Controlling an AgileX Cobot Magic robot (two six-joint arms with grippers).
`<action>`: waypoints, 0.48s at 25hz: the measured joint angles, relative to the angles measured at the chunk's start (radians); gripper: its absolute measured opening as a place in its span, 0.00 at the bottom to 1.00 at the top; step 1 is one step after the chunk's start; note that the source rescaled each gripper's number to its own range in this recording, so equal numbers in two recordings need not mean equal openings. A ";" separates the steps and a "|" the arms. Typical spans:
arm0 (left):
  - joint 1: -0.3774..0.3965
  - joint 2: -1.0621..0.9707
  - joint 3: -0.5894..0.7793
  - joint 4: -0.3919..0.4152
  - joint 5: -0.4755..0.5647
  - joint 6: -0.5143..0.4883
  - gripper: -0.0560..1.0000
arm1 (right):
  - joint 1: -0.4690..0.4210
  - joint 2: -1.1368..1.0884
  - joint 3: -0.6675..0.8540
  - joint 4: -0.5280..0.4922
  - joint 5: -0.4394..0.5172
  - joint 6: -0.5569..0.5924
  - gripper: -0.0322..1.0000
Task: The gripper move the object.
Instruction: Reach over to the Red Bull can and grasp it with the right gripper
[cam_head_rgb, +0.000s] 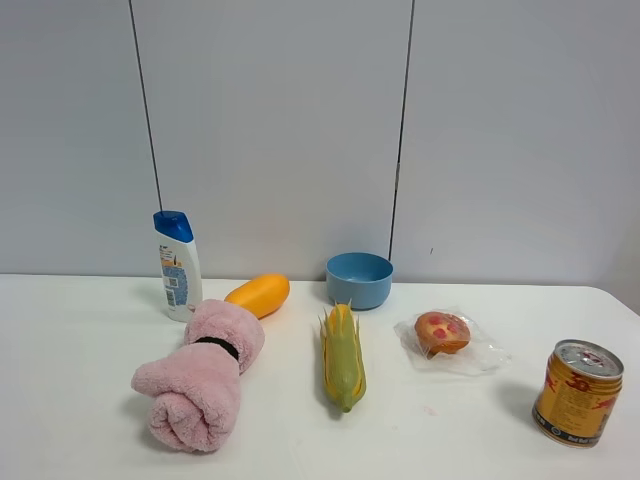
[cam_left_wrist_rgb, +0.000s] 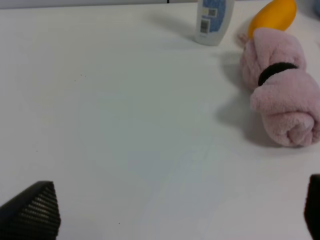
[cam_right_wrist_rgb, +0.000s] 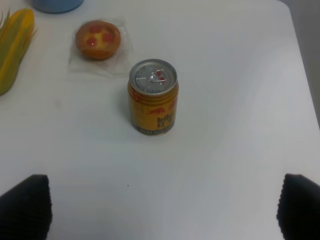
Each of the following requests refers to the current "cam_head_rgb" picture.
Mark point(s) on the toy corn cob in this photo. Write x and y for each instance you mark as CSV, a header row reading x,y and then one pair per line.
x,y
344,376

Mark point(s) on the clear plastic wrapper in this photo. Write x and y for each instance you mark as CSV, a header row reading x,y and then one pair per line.
x,y
482,356

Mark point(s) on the gold Red Bull can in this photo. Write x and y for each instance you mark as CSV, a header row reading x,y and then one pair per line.
x,y
581,386

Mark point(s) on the black hair band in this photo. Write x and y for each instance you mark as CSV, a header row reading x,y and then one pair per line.
x,y
228,347

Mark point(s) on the muffin with red dots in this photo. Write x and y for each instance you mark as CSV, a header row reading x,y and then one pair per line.
x,y
441,332

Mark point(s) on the rolled pink towel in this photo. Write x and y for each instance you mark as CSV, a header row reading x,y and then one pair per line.
x,y
196,390

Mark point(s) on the orange mango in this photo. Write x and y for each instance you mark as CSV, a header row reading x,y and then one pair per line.
x,y
262,295

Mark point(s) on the blue bowl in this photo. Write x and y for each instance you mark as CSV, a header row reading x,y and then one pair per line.
x,y
360,279

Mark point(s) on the white blue shampoo bottle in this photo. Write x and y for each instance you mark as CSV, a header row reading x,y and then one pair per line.
x,y
181,273

